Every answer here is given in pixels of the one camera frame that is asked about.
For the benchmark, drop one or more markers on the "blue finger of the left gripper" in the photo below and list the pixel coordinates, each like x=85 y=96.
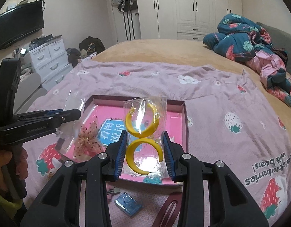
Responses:
x=67 y=116
x=53 y=112

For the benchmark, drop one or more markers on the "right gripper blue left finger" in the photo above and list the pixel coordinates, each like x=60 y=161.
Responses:
x=118 y=155

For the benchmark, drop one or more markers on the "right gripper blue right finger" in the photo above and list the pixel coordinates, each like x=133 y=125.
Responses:
x=168 y=155

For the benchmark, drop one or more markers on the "clear bag with earrings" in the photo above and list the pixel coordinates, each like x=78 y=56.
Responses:
x=69 y=122

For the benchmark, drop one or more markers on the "yellow hoops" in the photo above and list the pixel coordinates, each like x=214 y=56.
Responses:
x=145 y=121

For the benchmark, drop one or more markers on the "maroon oval hair clip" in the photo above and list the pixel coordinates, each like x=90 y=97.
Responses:
x=169 y=211

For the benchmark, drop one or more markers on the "blue plastic box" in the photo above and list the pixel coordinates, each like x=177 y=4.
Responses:
x=128 y=205

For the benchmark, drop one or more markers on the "beige polka dot bow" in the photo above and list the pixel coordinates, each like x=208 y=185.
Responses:
x=87 y=143

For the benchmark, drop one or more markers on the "person left hand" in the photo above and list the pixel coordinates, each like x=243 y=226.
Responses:
x=20 y=166

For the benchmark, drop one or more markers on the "brown shallow cardboard tray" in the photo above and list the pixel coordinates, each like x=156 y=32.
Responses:
x=103 y=120

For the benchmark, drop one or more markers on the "white drawer cabinet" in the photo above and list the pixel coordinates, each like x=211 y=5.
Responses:
x=50 y=61

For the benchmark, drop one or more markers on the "pink strawberry bed sheet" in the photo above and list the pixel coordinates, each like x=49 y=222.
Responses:
x=229 y=118

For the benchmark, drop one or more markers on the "black bag on floor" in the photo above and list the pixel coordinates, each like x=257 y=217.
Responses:
x=92 y=45

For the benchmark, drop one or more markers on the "pink pajama garment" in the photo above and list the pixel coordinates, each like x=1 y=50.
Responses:
x=271 y=69

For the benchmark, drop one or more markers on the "dark floral crumpled quilt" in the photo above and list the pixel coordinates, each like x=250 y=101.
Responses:
x=239 y=39

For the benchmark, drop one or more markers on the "white wardrobe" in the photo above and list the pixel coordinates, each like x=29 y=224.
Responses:
x=183 y=19

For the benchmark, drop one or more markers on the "grey padded headboard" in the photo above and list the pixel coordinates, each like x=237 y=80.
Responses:
x=280 y=39

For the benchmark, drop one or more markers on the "black wall television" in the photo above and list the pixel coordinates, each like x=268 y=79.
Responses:
x=20 y=22

